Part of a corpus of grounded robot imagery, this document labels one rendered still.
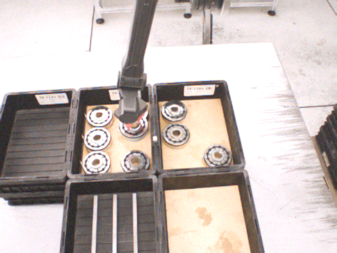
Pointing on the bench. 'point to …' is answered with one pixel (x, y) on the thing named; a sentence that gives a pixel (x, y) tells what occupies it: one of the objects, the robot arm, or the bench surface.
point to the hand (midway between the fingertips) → (133, 123)
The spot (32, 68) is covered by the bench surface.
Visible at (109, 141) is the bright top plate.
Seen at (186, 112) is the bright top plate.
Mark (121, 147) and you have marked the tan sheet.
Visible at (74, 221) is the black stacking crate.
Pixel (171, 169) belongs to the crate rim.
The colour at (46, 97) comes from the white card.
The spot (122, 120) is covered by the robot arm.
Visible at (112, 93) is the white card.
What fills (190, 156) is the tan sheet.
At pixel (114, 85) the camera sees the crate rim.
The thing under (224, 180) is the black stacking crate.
